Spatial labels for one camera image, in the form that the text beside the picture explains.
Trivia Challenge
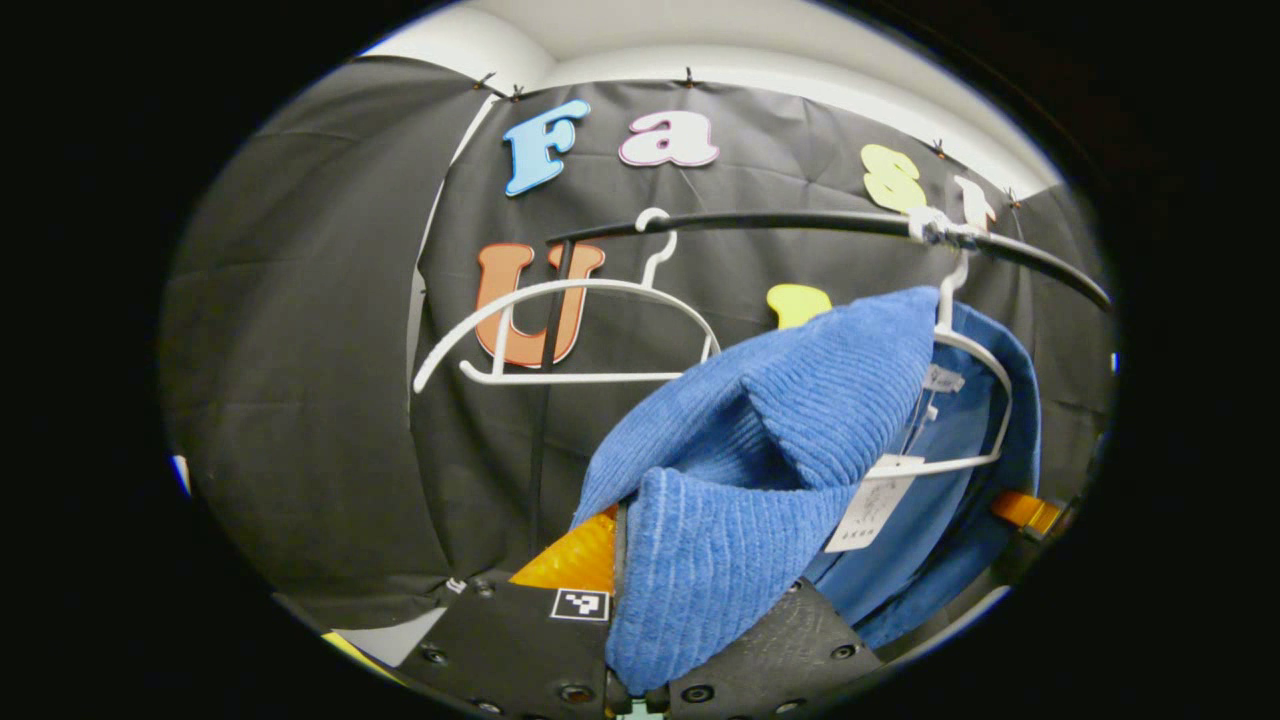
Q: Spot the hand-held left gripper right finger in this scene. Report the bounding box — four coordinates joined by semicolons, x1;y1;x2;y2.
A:
665;580;881;720

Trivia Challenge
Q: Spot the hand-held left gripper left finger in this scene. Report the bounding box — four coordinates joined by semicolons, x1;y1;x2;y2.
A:
322;505;626;720

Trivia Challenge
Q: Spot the white hanger with taped hook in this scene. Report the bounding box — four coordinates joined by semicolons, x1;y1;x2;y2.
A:
865;205;1013;479

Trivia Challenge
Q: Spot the blue corduroy jacket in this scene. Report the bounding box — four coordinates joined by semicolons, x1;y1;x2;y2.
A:
570;287;1043;696

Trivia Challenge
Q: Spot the white plastic hanger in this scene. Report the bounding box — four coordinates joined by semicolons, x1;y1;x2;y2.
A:
413;207;721;393

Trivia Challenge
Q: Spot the black backdrop cloth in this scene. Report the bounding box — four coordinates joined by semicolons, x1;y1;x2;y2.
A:
160;55;1116;631

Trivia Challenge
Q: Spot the black clothes rail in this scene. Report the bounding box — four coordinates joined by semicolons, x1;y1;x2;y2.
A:
530;208;1113;551

